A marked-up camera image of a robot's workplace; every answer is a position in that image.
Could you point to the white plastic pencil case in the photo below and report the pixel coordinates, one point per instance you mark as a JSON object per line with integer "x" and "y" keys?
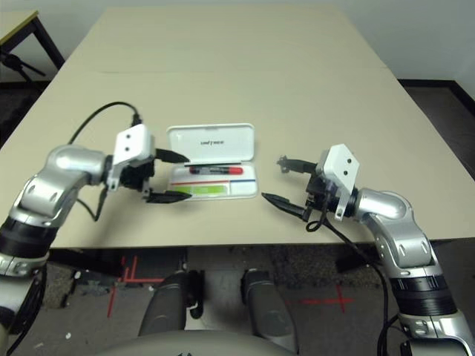
{"x": 211, "y": 142}

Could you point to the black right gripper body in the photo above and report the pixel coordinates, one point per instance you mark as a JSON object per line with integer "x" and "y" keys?
{"x": 319, "y": 193}

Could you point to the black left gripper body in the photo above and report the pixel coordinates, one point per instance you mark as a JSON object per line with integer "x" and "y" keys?
{"x": 137, "y": 176}

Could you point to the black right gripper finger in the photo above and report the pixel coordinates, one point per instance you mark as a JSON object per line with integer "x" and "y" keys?
{"x": 304, "y": 165}
{"x": 285, "y": 205}

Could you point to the green highlighter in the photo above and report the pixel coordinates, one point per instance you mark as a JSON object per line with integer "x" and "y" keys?
{"x": 208, "y": 190}

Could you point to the grey robot right leg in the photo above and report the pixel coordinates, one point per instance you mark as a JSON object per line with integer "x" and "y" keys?
{"x": 269, "y": 308}

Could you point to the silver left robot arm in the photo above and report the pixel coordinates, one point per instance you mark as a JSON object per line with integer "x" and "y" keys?
{"x": 63, "y": 170}

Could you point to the black-legged side table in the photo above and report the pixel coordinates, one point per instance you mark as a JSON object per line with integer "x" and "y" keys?
{"x": 18, "y": 26}

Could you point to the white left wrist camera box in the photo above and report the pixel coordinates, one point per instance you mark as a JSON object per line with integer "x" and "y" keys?
{"x": 133, "y": 142}

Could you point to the black marker red cap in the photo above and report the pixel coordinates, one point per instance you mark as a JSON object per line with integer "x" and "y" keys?
{"x": 215, "y": 170}

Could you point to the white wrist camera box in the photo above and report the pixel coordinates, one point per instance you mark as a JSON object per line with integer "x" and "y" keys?
{"x": 133, "y": 142}
{"x": 341, "y": 167}

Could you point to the black tripod stand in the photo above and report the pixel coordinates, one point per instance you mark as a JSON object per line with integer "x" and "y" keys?
{"x": 20, "y": 65}

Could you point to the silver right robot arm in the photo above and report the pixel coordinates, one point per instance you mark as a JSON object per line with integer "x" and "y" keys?
{"x": 401, "y": 222}

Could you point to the grey robot torso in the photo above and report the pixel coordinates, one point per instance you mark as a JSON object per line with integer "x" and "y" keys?
{"x": 193, "y": 345}

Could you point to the grey robot left leg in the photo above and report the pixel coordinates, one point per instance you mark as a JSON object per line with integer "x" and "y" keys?
{"x": 167, "y": 308}

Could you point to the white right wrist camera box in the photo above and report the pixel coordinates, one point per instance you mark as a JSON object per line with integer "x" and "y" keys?
{"x": 341, "y": 167}

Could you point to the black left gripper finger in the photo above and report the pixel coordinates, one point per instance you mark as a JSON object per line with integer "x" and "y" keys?
{"x": 168, "y": 155}
{"x": 165, "y": 197}

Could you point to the grey robot leg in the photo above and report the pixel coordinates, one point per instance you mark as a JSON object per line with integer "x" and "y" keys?
{"x": 167, "y": 308}
{"x": 269, "y": 308}

